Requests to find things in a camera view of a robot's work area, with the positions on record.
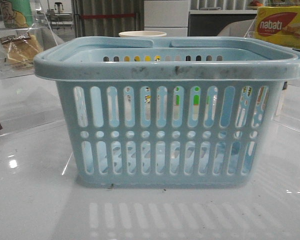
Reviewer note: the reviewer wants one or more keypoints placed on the packaged bread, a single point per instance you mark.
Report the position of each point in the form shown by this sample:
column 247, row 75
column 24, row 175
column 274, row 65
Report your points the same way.
column 21, row 49

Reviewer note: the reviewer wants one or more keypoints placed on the light blue plastic basket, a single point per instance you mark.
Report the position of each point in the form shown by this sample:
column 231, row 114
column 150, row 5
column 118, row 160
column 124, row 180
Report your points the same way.
column 167, row 111

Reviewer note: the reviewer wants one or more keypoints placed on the white paper cup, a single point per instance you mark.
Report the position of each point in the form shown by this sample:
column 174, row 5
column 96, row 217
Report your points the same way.
column 142, row 34

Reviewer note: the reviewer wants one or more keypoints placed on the white drawer cabinet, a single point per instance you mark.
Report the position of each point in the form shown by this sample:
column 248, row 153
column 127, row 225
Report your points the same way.
column 169, row 16

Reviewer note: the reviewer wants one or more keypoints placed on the clear acrylic shelf left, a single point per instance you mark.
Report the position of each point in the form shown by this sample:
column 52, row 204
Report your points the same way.
column 41, row 28

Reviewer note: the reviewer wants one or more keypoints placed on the yellow nabati wafer box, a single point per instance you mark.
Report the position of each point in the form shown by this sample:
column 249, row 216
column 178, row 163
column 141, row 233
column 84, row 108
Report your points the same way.
column 278, row 25

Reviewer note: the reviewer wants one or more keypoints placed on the green yellow cartoon package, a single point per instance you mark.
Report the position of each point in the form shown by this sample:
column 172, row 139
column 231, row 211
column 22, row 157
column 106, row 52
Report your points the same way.
column 17, row 14

